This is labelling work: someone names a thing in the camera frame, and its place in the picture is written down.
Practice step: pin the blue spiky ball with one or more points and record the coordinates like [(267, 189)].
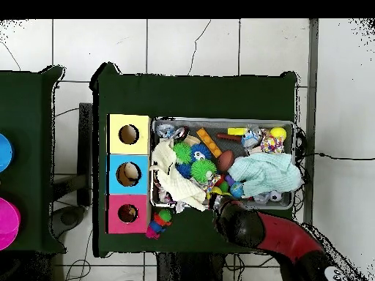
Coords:
[(184, 170), (195, 149)]

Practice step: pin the colourful knotted cloth ball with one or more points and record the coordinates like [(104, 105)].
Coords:
[(271, 145)]

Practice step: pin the cream waffle cloth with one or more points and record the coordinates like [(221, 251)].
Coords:
[(181, 187)]

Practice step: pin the dark green side table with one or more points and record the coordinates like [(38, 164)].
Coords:
[(29, 117)]

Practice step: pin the black and white soccer ball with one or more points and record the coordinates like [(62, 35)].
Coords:
[(275, 196)]

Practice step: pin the multicolour fuzzy caterpillar toy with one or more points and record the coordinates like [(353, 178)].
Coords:
[(159, 224)]

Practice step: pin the pink bowl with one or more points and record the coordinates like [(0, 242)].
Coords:
[(8, 224)]

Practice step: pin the light blue waffle cloth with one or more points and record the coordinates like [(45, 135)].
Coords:
[(269, 172)]

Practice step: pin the green spiky ball with eyes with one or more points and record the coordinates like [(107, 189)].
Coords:
[(202, 170)]

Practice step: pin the blue bowl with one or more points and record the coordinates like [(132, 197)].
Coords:
[(5, 152)]

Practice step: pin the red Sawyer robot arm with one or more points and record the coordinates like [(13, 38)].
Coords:
[(278, 237)]

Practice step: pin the shallow clear mesh bin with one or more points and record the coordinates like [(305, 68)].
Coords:
[(222, 124)]

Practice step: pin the black chair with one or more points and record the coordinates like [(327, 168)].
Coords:
[(85, 131)]

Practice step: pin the brown toy football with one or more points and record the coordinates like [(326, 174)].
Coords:
[(226, 160)]

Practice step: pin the plain yellow ball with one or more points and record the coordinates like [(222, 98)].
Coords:
[(278, 133)]

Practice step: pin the orange plastic grid bar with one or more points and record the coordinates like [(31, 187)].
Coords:
[(208, 142)]

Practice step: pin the blue globe ball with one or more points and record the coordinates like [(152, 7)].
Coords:
[(237, 189)]

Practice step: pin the dark green table cloth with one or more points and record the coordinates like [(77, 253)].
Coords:
[(199, 96)]

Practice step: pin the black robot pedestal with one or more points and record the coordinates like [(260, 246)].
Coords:
[(190, 269)]

